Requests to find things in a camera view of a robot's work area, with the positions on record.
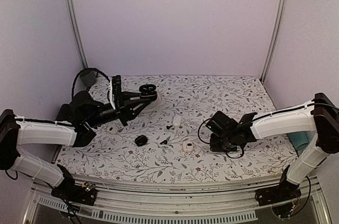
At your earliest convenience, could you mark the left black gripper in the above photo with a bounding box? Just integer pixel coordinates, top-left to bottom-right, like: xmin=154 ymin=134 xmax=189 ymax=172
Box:
xmin=86 ymin=91 xmax=150 ymax=129

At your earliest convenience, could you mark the black charging case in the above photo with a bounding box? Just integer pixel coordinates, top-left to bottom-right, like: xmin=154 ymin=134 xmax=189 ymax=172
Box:
xmin=139 ymin=84 xmax=157 ymax=102

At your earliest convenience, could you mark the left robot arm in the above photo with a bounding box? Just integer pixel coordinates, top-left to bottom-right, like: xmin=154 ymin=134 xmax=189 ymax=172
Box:
xmin=1 ymin=89 xmax=157 ymax=200

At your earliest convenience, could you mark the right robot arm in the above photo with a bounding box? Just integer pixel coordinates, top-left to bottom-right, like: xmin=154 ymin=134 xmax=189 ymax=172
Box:
xmin=206 ymin=93 xmax=338 ymax=201

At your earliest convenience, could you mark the white open earbud case centre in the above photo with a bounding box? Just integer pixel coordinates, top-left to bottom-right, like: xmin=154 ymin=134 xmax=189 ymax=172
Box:
xmin=182 ymin=141 xmax=194 ymax=153

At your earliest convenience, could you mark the white open earbud case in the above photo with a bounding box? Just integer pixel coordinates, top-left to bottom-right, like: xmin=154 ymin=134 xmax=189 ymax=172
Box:
xmin=107 ymin=127 xmax=118 ymax=135
xmin=182 ymin=141 xmax=194 ymax=153

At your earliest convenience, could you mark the white open earbud case left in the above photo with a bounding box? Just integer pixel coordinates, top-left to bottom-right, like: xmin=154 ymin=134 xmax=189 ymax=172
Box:
xmin=107 ymin=127 xmax=118 ymax=135

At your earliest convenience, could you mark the black open case left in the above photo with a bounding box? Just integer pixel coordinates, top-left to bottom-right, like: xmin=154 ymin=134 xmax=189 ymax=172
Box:
xmin=135 ymin=135 xmax=148 ymax=147

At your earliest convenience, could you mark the white closed earbud case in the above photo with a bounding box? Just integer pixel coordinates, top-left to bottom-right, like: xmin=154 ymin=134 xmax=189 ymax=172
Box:
xmin=172 ymin=115 xmax=182 ymax=127

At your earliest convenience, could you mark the white spiral ceramic plate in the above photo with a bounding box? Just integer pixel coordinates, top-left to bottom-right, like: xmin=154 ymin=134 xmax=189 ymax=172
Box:
xmin=143 ymin=92 xmax=165 ymax=113

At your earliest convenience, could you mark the floral patterned table mat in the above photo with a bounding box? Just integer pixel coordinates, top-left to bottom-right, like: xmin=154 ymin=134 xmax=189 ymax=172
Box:
xmin=56 ymin=76 xmax=297 ymax=184

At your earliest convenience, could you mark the grey mug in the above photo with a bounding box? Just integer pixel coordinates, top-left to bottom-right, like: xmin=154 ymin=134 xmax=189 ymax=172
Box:
xmin=79 ymin=70 xmax=98 ymax=87

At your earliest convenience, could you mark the teal cylinder cup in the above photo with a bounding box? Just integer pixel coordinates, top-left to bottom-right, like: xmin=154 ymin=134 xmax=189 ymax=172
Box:
xmin=287 ymin=131 xmax=315 ymax=151

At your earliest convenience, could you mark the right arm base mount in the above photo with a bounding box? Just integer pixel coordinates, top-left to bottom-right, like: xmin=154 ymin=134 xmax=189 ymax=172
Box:
xmin=255 ymin=182 xmax=301 ymax=206

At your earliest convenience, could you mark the aluminium front rail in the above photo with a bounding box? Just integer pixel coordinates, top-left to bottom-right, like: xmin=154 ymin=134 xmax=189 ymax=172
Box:
xmin=23 ymin=175 xmax=333 ymax=223

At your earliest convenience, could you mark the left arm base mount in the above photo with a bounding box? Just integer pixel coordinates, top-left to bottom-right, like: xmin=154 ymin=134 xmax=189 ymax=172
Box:
xmin=51 ymin=182 xmax=98 ymax=206

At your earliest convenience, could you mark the left aluminium frame post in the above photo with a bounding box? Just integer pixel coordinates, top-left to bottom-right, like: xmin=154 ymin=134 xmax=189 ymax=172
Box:
xmin=65 ymin=0 xmax=88 ymax=68

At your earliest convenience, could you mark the aluminium frame post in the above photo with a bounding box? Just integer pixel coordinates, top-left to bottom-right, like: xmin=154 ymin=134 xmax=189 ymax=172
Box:
xmin=65 ymin=0 xmax=88 ymax=68
xmin=260 ymin=0 xmax=287 ymax=85

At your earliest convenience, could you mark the right aluminium frame post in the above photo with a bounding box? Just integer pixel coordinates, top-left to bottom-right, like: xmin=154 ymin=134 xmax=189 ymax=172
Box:
xmin=260 ymin=0 xmax=287 ymax=85

